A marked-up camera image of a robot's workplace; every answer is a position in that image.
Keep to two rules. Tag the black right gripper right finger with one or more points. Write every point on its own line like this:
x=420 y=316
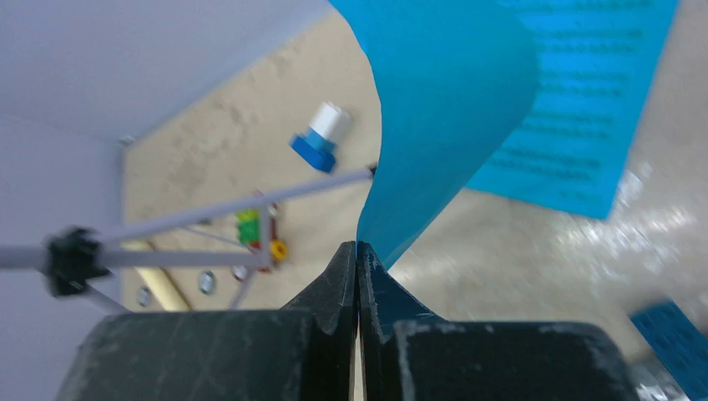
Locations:
x=411 y=353

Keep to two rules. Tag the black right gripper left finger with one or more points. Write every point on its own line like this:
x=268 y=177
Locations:
x=301 y=351

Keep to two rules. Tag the cream microphone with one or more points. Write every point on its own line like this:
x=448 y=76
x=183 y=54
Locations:
x=166 y=295

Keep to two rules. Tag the lilac tripod music stand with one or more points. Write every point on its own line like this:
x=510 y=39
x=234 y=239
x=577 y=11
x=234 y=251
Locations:
x=81 y=262

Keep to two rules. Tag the teal sheet music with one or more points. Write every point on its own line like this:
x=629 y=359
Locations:
x=454 y=80
x=596 y=62

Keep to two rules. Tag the colourful toy brick car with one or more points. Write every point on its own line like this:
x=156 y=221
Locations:
x=248 y=227

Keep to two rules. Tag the dark blue poker chip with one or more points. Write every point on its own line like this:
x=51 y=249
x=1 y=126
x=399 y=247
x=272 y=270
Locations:
x=144 y=296

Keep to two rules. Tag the blue white brick stack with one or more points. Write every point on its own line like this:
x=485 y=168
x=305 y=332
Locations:
x=317 y=145

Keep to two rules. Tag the grey brick baseplate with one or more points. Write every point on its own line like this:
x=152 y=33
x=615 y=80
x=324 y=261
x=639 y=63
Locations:
x=653 y=382

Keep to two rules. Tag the dark blue brick plate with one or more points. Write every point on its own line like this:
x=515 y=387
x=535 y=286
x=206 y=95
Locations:
x=677 y=343

